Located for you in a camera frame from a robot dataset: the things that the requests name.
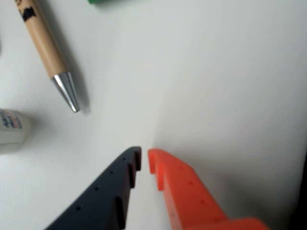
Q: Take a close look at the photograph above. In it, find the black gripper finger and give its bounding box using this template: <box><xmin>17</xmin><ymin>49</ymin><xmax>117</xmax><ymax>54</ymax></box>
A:
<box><xmin>44</xmin><ymin>146</ymin><xmax>142</xmax><ymax>230</ymax></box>

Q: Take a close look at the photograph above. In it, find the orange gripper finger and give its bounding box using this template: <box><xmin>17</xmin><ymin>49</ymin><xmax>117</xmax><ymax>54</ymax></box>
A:
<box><xmin>147</xmin><ymin>148</ymin><xmax>271</xmax><ymax>230</ymax></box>

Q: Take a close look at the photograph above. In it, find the white tube with blue print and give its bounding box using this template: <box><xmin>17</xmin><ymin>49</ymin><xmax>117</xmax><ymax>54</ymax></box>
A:
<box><xmin>0</xmin><ymin>108</ymin><xmax>33</xmax><ymax>154</ymax></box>

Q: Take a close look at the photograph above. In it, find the wooden pen with silver tip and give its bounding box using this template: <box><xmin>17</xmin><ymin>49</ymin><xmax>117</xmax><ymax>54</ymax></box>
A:
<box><xmin>14</xmin><ymin>0</ymin><xmax>81</xmax><ymax>113</ymax></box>

